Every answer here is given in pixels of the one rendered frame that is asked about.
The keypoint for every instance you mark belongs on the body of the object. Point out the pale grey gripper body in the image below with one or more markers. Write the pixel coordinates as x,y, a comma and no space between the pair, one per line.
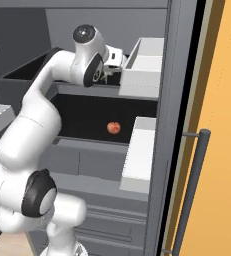
112,71

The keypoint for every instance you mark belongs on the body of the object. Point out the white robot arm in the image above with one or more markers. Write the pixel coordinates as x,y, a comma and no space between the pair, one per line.
30,133

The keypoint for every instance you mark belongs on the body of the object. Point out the red orange peach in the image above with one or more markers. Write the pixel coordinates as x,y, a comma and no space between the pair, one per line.
113,127

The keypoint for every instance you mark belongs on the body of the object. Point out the dark grey fridge door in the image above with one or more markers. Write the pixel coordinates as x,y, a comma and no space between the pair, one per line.
13,33

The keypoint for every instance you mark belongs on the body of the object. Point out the white door bin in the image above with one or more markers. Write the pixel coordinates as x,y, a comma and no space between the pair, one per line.
140,156
143,73

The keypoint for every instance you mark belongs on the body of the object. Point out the grey crisper drawer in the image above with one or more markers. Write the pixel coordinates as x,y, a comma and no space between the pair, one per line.
102,165
63,160

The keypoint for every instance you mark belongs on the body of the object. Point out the orange cupboard door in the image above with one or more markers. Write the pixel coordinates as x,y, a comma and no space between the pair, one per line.
220,133

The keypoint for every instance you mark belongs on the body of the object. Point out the grey freezer drawer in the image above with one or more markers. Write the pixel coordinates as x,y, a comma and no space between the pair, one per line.
120,226

